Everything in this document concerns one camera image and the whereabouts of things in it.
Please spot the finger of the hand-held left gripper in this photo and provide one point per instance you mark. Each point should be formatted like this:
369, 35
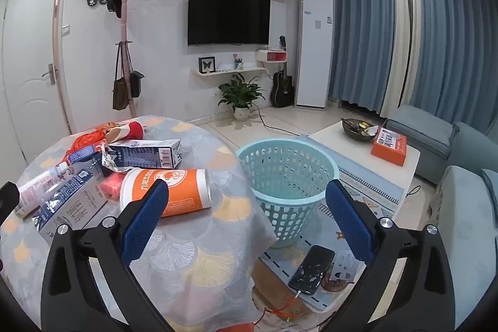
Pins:
7, 199

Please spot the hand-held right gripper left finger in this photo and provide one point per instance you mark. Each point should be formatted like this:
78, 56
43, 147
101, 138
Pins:
144, 217

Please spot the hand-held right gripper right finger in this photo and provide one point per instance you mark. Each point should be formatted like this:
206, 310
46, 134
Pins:
348, 217

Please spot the clear plastic bottle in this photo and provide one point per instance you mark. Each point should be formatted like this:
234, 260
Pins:
39, 188

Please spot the pink plastic wrapper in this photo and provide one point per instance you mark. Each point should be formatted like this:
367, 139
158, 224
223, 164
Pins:
111, 184

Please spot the orange and white paper cup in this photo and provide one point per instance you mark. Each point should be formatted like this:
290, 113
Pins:
183, 188

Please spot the blue and white milk carton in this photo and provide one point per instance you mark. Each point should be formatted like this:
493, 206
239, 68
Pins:
146, 155
72, 201

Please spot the light blue plastic basket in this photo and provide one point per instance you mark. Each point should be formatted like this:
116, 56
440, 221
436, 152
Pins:
288, 196

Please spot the red and white paper box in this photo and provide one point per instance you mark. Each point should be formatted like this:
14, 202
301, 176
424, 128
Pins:
132, 130

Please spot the blue foil wrapper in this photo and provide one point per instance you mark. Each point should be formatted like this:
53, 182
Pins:
83, 154

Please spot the orange mesh bag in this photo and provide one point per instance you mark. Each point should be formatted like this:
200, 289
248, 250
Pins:
87, 137

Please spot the patterned blue rug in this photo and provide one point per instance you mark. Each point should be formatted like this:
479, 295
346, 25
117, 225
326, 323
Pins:
362, 180

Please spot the white printed card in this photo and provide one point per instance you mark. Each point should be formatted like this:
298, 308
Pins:
346, 269

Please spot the black smartphone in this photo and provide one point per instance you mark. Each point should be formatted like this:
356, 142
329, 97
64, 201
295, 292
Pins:
312, 269

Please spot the white coffee table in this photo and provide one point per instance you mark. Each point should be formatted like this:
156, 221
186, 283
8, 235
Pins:
350, 151

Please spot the orange cardboard box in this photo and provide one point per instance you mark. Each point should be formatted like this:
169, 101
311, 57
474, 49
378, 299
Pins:
389, 147

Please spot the dark bowl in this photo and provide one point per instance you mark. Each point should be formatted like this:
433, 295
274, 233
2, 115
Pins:
356, 131

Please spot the grey-blue sofa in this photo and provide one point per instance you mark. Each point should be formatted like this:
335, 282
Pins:
459, 176

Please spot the brown hanging bag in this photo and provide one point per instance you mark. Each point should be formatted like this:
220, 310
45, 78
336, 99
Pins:
120, 93

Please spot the black hanging bag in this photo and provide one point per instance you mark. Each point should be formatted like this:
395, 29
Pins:
137, 83

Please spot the black acoustic guitar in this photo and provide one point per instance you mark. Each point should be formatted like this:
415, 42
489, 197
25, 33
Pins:
282, 89

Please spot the white door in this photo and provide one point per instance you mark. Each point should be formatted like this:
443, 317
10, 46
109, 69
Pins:
35, 56

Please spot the potted green plant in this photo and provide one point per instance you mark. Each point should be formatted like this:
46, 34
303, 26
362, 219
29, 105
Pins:
239, 93

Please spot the framed butterfly picture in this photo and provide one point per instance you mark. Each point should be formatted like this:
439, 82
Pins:
206, 64

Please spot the white standing air conditioner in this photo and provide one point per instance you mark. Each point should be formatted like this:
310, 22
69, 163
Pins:
315, 52

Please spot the small decorative pot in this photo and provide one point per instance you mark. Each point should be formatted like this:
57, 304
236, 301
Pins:
238, 63

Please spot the white sheer curtain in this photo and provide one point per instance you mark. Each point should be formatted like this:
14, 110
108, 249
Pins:
398, 44

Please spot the blue curtain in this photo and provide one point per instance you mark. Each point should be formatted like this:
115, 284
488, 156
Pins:
455, 44
362, 32

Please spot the pink coat rack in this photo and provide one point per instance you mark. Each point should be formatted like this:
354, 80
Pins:
124, 32

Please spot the black hat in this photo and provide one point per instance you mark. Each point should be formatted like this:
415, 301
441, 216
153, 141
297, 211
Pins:
114, 5

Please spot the white low wall shelf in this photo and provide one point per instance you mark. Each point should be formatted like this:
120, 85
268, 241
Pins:
229, 71

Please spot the red and white wall box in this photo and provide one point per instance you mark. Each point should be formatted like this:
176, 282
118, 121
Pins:
271, 56

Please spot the wall light switch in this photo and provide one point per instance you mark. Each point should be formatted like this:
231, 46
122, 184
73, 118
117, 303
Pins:
66, 29

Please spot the wall-mounted television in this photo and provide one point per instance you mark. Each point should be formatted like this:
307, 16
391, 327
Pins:
228, 17

